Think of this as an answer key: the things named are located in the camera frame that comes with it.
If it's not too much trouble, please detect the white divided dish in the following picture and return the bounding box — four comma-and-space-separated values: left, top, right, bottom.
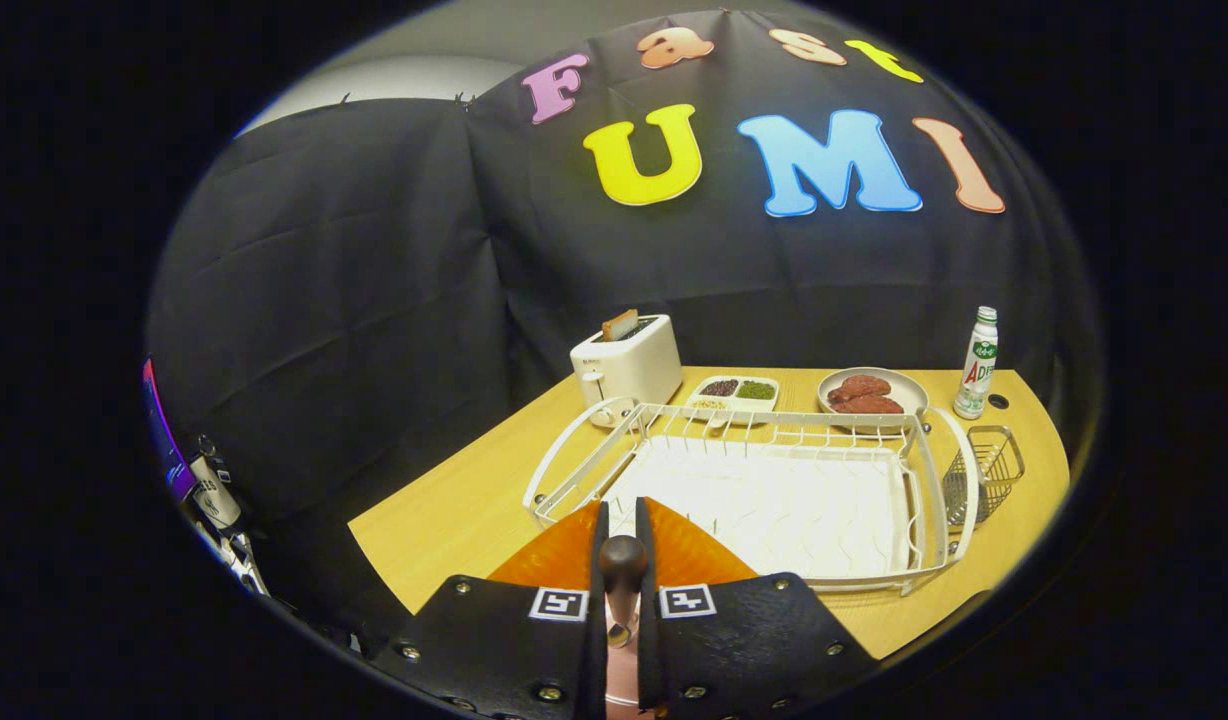
686, 375, 780, 426

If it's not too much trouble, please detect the white drip tray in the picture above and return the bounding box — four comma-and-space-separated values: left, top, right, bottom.
602, 437, 915, 581

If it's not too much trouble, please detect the white bottle with green label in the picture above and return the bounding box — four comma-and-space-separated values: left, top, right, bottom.
954, 306, 999, 420

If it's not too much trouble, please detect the metal wire basket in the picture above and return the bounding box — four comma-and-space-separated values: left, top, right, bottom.
942, 425, 1026, 528

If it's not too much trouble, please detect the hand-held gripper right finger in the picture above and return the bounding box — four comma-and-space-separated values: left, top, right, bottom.
634, 497, 880, 716

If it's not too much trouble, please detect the spoon with wooden handle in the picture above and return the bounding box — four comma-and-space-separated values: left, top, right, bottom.
599, 535, 650, 649

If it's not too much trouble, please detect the pink plate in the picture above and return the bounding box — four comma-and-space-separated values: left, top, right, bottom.
606, 645, 657, 717

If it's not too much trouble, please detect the beige round plate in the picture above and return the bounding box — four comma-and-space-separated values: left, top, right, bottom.
817, 367, 930, 433

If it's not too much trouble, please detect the white wire dish rack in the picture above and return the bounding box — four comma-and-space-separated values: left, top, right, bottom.
522, 398, 981, 596

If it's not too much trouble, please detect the white toaster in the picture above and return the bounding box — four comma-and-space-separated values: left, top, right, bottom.
570, 314, 684, 429

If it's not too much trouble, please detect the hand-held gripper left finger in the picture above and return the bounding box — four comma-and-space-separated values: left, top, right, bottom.
369, 500, 610, 719

